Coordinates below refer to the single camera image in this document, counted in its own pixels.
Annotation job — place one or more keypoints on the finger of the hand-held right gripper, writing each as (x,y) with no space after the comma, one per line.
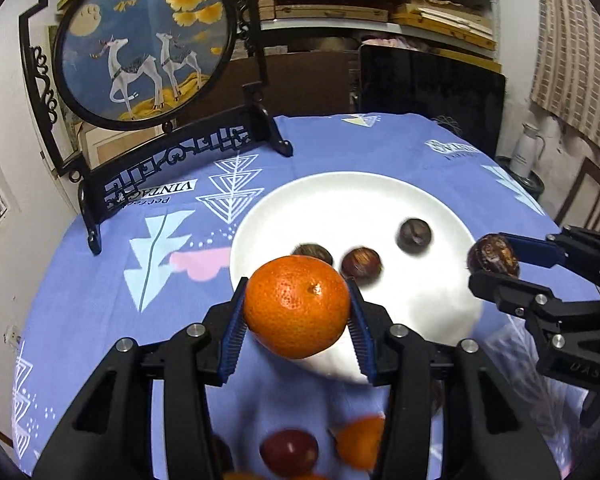
(535,251)
(510,294)

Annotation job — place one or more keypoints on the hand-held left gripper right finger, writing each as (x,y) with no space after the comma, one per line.
(362,340)

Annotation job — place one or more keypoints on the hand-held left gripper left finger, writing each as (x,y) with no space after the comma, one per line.
(232,340)

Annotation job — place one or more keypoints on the dark brown water chestnut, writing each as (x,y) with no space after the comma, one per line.
(415,235)
(312,252)
(361,262)
(494,256)

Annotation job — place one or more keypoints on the large orange tangerine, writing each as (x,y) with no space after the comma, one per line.
(297,305)

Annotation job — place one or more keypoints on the small orange tangerine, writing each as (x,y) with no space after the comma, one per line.
(275,476)
(360,440)

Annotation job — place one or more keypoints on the large dark red plum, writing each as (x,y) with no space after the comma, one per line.
(288,450)

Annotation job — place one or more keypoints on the white round plate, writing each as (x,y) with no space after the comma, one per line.
(330,210)

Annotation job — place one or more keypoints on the clear plastic bag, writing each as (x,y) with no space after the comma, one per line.
(510,355)

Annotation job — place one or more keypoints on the wooden chair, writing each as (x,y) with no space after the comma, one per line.
(587,180)

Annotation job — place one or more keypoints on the white thermos bottle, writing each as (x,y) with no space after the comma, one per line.
(525,150)

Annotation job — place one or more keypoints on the checked beige curtain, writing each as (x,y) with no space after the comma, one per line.
(580,60)

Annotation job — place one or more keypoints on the black flat monitor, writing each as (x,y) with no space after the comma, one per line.
(430,85)

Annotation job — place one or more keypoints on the leaning framed picture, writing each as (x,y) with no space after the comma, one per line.
(110,145)

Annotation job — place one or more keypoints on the brown wooden cabinet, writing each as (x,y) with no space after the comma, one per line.
(305,85)

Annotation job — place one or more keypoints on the round deer painting table screen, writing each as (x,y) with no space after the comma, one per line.
(130,35)

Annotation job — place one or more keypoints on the white wall socket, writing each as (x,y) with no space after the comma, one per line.
(12,335)

